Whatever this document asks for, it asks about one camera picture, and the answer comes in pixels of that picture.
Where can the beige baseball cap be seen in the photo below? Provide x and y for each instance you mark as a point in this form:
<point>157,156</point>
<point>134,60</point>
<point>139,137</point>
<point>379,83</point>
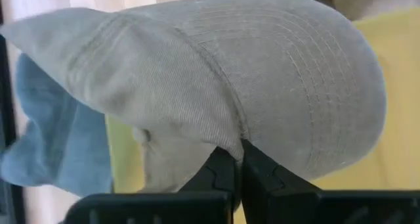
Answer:
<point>213,69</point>

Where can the black aluminium frame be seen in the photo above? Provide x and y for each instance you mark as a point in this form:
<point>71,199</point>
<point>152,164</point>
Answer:
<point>5,86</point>

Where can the yellow plastic bin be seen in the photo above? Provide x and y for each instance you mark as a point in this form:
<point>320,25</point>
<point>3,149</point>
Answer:
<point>400,119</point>

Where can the blue denim baseball cap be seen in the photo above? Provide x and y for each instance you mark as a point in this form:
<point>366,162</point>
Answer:
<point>65,145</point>

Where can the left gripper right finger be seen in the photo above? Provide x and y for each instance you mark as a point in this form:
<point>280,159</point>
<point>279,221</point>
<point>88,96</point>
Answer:
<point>262,178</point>

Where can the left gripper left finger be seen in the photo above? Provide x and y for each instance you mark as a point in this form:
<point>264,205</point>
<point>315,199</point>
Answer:
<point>220,171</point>

